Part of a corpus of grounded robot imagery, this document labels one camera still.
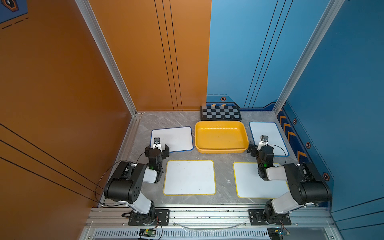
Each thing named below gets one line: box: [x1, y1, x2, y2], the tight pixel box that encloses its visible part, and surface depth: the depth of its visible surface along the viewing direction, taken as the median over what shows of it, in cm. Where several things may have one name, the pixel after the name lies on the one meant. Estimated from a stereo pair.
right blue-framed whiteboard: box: [249, 121, 290, 157], surface depth 111 cm
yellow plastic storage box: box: [194, 120, 249, 154], surface depth 108 cm
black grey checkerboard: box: [200, 105, 242, 121], surface depth 118 cm
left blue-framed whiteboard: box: [150, 126, 194, 153], surface depth 107 cm
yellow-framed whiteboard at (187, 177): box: [163, 160, 216, 196], surface depth 89 cm
